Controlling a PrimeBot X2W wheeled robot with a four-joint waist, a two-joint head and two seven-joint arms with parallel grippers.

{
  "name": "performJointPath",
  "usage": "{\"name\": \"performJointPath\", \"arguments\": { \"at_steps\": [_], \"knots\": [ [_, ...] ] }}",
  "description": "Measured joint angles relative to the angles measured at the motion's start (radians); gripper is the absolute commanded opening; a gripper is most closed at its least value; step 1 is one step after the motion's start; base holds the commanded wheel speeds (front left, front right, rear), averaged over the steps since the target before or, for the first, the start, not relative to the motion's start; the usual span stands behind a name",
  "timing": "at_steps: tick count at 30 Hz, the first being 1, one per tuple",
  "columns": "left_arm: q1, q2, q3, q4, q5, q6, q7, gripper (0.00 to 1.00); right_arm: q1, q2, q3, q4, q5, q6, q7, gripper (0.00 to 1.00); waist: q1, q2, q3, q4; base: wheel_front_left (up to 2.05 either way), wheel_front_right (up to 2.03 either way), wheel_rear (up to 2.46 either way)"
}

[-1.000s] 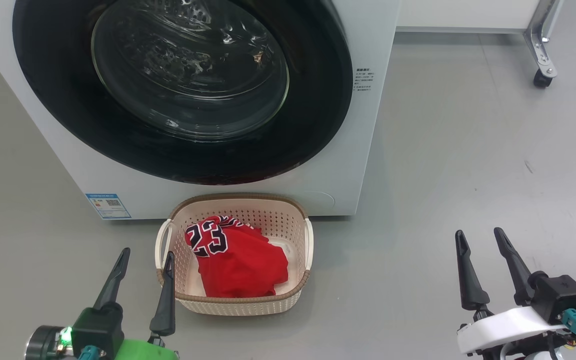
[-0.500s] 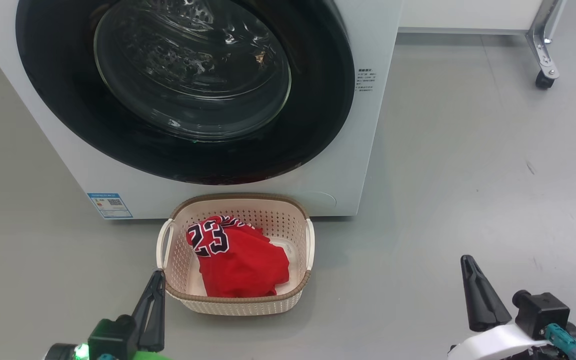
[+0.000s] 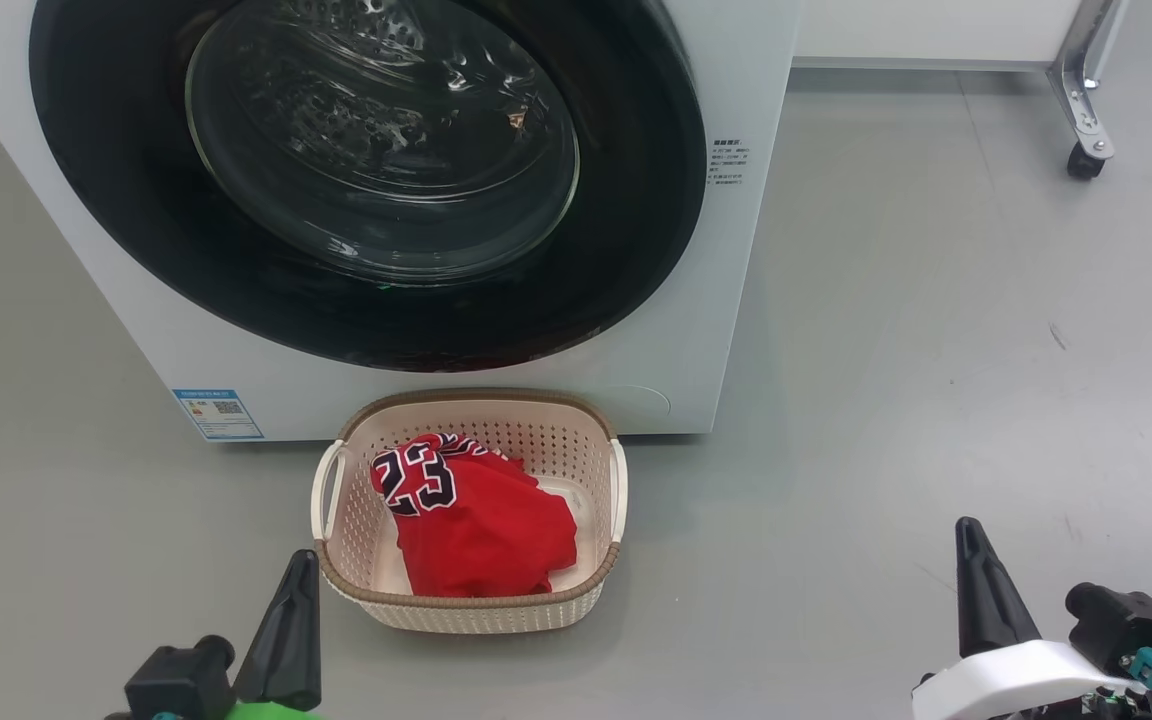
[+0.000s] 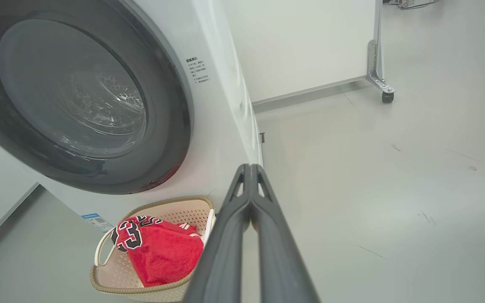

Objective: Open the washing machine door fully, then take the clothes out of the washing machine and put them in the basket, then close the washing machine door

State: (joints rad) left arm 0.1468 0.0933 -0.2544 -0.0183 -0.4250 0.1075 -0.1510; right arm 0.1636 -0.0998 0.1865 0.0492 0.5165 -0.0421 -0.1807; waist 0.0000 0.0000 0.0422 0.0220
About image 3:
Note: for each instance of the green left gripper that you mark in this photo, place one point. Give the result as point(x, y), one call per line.
point(276, 711)

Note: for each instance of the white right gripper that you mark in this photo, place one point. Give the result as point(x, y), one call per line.
point(1016, 680)

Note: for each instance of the red basketball jersey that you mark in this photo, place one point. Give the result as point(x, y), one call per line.
point(486, 530)

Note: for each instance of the round glass washer door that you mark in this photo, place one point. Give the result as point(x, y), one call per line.
point(386, 150)

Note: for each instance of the cream perforated laundry basket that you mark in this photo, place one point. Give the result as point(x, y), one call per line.
point(556, 450)

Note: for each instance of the white front-load washing machine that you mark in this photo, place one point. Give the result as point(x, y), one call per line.
point(736, 300)

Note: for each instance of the blue energy label sticker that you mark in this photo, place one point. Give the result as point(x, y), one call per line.
point(219, 414)

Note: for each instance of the black caster wheel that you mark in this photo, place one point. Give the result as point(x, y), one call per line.
point(1086, 163)

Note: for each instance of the metal cart leg with caster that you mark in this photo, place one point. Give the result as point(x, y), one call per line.
point(1086, 80)

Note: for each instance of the white partition panel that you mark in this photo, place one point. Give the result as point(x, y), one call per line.
point(936, 30)

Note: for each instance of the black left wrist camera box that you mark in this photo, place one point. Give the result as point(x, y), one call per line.
point(176, 680)

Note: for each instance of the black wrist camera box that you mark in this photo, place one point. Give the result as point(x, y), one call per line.
point(1131, 620)
point(176, 680)

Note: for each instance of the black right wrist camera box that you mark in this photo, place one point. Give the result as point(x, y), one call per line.
point(1131, 620)

